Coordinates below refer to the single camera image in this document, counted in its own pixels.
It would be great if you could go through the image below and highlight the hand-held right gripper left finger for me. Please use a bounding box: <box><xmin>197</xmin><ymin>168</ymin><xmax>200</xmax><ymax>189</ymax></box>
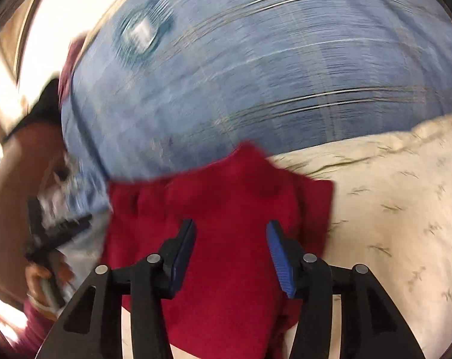
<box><xmin>35</xmin><ymin>219</ymin><xmax>197</xmax><ymax>359</ymax></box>

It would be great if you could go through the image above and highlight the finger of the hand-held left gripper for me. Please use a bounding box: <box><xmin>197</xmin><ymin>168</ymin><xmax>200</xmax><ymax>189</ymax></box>
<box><xmin>43</xmin><ymin>214</ymin><xmax>93</xmax><ymax>249</ymax></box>

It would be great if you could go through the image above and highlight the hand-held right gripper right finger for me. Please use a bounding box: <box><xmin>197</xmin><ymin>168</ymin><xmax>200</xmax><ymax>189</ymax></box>
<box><xmin>266</xmin><ymin>220</ymin><xmax>427</xmax><ymax>359</ymax></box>

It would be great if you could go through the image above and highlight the dark red knit garment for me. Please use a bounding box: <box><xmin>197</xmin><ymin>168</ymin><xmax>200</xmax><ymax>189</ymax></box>
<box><xmin>105</xmin><ymin>141</ymin><xmax>335</xmax><ymax>359</ymax></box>

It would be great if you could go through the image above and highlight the person's left forearm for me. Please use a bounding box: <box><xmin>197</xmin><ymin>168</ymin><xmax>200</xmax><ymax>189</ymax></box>
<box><xmin>18</xmin><ymin>298</ymin><xmax>60</xmax><ymax>350</ymax></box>

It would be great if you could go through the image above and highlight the person's left hand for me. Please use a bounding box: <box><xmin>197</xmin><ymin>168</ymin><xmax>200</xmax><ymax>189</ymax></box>
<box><xmin>26</xmin><ymin>254</ymin><xmax>75</xmax><ymax>307</ymax></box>

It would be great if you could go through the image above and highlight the black cloth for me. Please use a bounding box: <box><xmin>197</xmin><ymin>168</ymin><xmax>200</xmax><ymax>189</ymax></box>
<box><xmin>1</xmin><ymin>78</ymin><xmax>64</xmax><ymax>141</ymax></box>

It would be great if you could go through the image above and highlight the cream leaf print pillow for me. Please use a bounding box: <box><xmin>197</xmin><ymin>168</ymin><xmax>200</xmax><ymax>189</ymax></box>
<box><xmin>121</xmin><ymin>110</ymin><xmax>452</xmax><ymax>359</ymax></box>

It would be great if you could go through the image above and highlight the maroon cloth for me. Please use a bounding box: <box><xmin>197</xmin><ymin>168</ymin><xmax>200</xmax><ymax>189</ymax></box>
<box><xmin>57</xmin><ymin>37</ymin><xmax>85</xmax><ymax>101</ymax></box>

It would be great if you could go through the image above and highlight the blue plaid blanket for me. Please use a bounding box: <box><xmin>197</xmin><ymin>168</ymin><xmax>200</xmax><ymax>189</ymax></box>
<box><xmin>59</xmin><ymin>0</ymin><xmax>452</xmax><ymax>210</ymax></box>

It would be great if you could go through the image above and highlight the clear plastic packet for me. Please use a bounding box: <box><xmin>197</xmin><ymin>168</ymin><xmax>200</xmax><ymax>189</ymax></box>
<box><xmin>114</xmin><ymin>0</ymin><xmax>174</xmax><ymax>60</ymax></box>

